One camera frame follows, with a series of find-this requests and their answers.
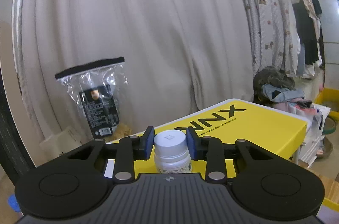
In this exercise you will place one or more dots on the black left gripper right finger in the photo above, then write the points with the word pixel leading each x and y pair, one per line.
pixel 210 150

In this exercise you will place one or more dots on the patterned hanging garment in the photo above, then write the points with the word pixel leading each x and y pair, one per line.
pixel 272 35

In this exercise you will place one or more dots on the white pill bottle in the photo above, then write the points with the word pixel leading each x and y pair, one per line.
pixel 171 153

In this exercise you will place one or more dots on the beige curtain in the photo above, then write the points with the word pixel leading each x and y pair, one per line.
pixel 181 56

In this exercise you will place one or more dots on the pile of clothes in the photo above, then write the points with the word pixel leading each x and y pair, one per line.
pixel 275 89

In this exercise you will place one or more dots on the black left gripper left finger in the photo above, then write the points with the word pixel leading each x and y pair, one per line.
pixel 129 150

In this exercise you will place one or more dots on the clear zip bag with card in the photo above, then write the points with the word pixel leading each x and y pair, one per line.
pixel 97 88

